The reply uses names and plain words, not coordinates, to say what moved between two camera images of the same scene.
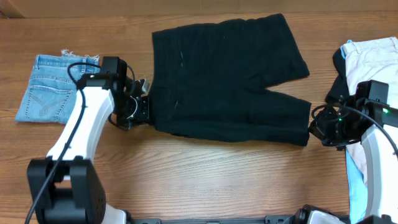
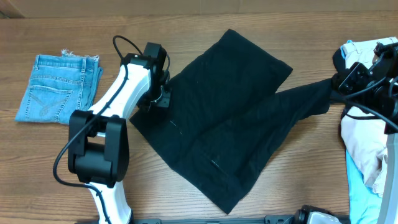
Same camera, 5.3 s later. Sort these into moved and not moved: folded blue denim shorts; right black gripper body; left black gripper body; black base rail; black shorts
Moved: right black gripper body; left black gripper body; black shorts
Not moved: black base rail; folded blue denim shorts
